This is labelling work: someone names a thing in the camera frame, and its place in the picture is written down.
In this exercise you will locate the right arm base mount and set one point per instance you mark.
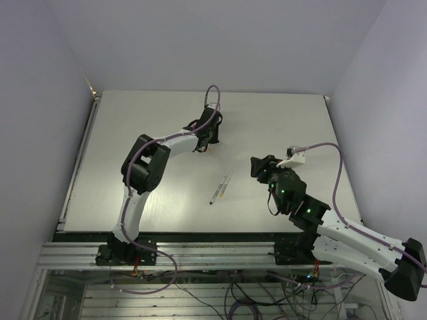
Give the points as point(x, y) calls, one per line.
point(290, 251)

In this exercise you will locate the dark blue pen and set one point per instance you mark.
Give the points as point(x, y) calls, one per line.
point(218, 191)

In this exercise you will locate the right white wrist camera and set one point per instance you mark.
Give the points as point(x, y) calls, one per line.
point(293, 159)

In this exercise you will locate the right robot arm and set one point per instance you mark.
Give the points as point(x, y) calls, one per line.
point(326, 236)

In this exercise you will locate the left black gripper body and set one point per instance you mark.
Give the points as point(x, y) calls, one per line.
point(214, 134)

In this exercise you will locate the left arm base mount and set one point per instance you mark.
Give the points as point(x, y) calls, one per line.
point(119, 253)

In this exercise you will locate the aluminium frame rail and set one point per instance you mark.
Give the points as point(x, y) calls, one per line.
point(188, 256)

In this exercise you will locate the orange pen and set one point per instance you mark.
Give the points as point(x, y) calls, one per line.
point(226, 183)

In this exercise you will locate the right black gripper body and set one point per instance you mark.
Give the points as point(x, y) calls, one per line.
point(271, 171)

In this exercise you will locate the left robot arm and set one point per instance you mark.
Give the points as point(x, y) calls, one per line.
point(145, 164)

